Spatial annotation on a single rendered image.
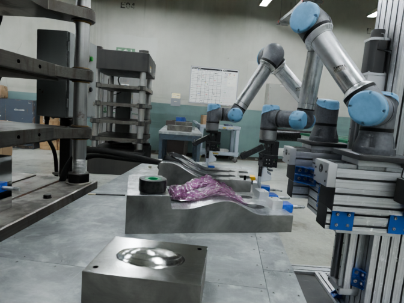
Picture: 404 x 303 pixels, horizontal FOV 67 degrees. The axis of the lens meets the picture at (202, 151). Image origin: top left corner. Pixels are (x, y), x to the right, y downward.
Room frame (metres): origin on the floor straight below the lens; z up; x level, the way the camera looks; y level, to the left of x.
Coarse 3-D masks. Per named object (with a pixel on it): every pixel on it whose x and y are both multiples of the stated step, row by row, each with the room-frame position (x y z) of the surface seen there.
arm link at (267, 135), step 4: (260, 132) 1.35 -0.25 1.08; (264, 132) 1.33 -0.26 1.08; (268, 132) 1.32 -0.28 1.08; (272, 132) 1.32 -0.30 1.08; (276, 132) 1.33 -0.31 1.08; (260, 136) 1.34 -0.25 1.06; (264, 136) 1.33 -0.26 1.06; (268, 136) 1.32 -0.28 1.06; (272, 136) 1.32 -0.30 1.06; (276, 136) 1.34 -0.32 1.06; (268, 140) 1.33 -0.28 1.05; (272, 140) 1.33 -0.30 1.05
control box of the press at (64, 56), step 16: (48, 32) 1.47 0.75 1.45; (64, 32) 1.47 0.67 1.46; (48, 48) 1.47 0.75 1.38; (64, 48) 1.47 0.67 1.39; (96, 48) 1.75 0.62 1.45; (64, 64) 1.47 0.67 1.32; (64, 80) 1.47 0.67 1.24; (48, 96) 1.47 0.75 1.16; (64, 96) 1.47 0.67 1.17; (48, 112) 1.47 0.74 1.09; (64, 112) 1.47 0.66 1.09; (64, 144) 1.59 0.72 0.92; (64, 160) 1.59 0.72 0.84
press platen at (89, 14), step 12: (0, 0) 1.16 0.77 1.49; (12, 0) 1.15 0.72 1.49; (24, 0) 1.14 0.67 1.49; (36, 0) 1.17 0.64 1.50; (48, 0) 1.24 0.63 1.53; (0, 12) 1.32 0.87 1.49; (12, 12) 1.31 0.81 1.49; (24, 12) 1.30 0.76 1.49; (36, 12) 1.28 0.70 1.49; (48, 12) 1.27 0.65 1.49; (60, 12) 1.27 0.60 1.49; (72, 12) 1.30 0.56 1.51; (84, 12) 1.33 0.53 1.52; (0, 24) 1.47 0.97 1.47
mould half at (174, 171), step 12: (144, 168) 1.44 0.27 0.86; (156, 168) 1.46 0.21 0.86; (168, 168) 1.23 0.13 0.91; (180, 168) 1.22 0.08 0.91; (204, 168) 1.43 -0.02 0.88; (216, 168) 1.45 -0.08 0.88; (228, 168) 1.46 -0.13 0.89; (168, 180) 1.23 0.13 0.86; (180, 180) 1.22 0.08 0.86; (228, 180) 1.21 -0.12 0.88; (240, 180) 1.20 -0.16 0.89
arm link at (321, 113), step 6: (318, 102) 1.69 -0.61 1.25; (324, 102) 1.66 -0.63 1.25; (330, 102) 1.64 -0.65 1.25; (336, 102) 1.65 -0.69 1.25; (318, 108) 1.68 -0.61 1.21; (324, 108) 1.65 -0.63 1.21; (330, 108) 1.64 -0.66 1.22; (336, 108) 1.65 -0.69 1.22; (318, 114) 1.68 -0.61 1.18; (324, 114) 1.65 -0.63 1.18; (330, 114) 1.64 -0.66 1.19; (336, 114) 1.65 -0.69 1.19; (318, 120) 1.67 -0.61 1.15; (324, 120) 1.65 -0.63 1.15; (330, 120) 1.64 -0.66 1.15; (336, 120) 1.65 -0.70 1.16
